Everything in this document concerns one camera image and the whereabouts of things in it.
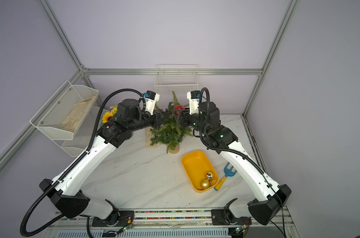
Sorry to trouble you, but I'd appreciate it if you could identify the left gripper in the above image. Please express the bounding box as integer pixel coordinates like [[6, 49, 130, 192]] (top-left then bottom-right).
[[128, 110, 170, 134]]

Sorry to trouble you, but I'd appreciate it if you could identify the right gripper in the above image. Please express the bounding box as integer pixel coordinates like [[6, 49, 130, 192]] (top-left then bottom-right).
[[174, 108, 211, 137]]

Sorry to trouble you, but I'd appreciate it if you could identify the red faceted ornament ball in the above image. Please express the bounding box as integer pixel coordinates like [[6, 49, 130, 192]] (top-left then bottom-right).
[[174, 105, 185, 113]]

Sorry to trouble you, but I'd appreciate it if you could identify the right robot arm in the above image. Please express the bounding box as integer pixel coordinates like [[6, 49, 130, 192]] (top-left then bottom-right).
[[172, 102, 292, 226]]

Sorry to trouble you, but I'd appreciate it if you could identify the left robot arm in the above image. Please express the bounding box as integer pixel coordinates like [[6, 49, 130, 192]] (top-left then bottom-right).
[[40, 99, 169, 219]]

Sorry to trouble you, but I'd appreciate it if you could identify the small green christmas tree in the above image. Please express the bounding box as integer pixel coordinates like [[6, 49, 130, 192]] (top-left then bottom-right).
[[151, 91, 192, 153]]

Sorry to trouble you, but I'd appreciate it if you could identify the beige cloth on table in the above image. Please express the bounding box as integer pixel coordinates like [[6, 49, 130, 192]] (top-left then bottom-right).
[[145, 127, 158, 149]]

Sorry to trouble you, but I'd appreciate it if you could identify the sunflower bouquet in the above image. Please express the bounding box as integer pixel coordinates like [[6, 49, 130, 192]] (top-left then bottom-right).
[[102, 106, 117, 124]]

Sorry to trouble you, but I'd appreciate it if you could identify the yellow plastic tray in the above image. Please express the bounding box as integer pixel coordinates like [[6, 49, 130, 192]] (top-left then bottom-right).
[[181, 150, 219, 193]]

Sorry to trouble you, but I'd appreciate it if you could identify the gold ornament ball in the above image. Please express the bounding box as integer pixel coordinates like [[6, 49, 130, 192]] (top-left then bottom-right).
[[200, 178, 210, 190]]

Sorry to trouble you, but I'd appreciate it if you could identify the blue yellow toy rake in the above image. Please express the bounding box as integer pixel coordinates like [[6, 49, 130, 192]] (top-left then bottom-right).
[[214, 163, 237, 191]]

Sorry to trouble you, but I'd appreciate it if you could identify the beige cloth in shelf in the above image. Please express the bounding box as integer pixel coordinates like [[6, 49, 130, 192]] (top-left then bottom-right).
[[60, 96, 95, 132]]

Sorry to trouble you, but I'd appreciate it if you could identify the white mesh two-tier shelf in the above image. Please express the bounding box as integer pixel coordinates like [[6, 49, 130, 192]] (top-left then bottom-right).
[[30, 81, 99, 158]]

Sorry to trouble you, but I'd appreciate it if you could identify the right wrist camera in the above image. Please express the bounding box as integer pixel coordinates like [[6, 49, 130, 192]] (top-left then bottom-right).
[[187, 90, 200, 115]]

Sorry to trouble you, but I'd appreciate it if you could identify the white wire wall basket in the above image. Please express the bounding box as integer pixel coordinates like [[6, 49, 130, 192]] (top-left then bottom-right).
[[154, 64, 199, 95]]

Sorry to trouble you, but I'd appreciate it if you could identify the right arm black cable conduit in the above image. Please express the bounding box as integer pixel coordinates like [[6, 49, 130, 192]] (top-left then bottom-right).
[[197, 87, 283, 194]]

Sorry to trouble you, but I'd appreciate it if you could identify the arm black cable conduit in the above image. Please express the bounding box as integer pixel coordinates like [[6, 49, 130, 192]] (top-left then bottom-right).
[[19, 88, 145, 238], [197, 87, 283, 194]]

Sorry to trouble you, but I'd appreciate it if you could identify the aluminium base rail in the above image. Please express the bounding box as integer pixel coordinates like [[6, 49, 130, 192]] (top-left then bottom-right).
[[44, 208, 300, 238]]

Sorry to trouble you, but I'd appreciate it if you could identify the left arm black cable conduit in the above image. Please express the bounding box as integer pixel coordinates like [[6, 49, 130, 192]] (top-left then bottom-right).
[[19, 88, 145, 238]]

